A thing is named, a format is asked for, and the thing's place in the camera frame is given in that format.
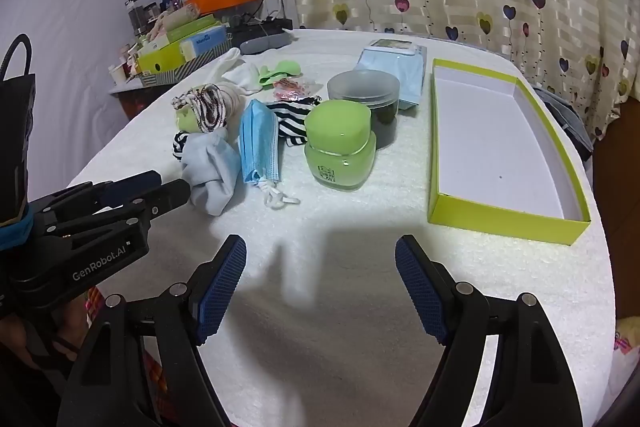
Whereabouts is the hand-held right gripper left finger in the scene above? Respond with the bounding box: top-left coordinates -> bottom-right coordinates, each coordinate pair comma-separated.
59,234 -> 248,427

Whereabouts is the green cosmetic jar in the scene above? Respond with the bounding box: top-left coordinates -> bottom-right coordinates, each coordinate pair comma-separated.
303,100 -> 377,192

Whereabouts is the black grey headset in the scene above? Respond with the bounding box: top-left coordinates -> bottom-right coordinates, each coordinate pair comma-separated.
239,30 -> 297,56

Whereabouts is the lime green storage box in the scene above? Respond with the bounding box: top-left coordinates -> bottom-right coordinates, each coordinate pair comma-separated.
135,38 -> 197,76

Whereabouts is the lime green cardboard box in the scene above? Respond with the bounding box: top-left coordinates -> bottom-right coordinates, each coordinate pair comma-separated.
428,58 -> 592,246

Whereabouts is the blue tissue pack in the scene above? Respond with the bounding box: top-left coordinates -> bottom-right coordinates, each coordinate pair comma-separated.
179,26 -> 232,58

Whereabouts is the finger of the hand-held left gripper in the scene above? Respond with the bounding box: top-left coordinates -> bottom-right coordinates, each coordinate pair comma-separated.
30,170 -> 163,228
55,178 -> 192,253

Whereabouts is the beige rolled cloth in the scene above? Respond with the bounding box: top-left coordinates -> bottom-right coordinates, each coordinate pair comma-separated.
149,4 -> 201,39

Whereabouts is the person's left hand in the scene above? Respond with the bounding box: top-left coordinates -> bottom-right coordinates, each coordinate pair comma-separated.
0,299 -> 91,375

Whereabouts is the grey clothing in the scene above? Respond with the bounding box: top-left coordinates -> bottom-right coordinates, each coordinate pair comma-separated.
532,85 -> 596,164

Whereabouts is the striped tray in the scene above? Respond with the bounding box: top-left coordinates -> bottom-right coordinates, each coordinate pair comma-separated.
137,38 -> 237,86

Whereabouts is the blue face mask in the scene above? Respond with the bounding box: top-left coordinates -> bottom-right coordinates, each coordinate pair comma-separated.
238,99 -> 302,210

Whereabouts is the white towel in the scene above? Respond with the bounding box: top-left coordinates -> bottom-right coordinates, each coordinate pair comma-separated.
214,48 -> 250,82

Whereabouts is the wooden side shelf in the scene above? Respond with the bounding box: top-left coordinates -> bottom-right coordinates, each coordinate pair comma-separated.
107,76 -> 177,124

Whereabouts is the frosted grey jar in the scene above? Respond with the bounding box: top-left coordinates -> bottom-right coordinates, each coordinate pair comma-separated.
327,70 -> 401,151

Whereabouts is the small red packet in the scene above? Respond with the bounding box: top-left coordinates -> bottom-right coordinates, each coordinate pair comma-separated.
273,76 -> 317,102

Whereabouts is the black camera cable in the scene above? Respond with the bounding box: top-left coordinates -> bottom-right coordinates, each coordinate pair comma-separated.
0,34 -> 34,80

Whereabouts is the tall dark glass jar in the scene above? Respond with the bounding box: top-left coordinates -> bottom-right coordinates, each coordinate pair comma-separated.
125,0 -> 144,36

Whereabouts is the cream and green sock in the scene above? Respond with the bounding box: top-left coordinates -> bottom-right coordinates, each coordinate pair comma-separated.
171,93 -> 207,134

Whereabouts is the light blue sock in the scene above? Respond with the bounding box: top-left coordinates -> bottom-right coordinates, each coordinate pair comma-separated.
180,129 -> 242,217

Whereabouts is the blue elastic band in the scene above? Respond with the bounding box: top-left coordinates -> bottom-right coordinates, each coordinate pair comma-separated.
0,211 -> 35,254

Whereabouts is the black white striped sock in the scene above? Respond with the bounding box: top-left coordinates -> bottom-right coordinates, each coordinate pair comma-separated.
265,95 -> 324,144
172,131 -> 192,164

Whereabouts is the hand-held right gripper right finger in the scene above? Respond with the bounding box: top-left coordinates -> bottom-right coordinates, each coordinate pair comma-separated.
395,234 -> 583,427

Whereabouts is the cream striped sock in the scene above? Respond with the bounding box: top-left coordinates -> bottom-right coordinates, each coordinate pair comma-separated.
199,84 -> 244,132

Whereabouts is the flat green box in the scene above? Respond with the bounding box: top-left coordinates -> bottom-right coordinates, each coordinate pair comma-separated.
164,14 -> 222,44

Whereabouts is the light blue wet wipes pack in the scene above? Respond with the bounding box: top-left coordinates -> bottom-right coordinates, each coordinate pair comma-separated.
354,39 -> 429,110

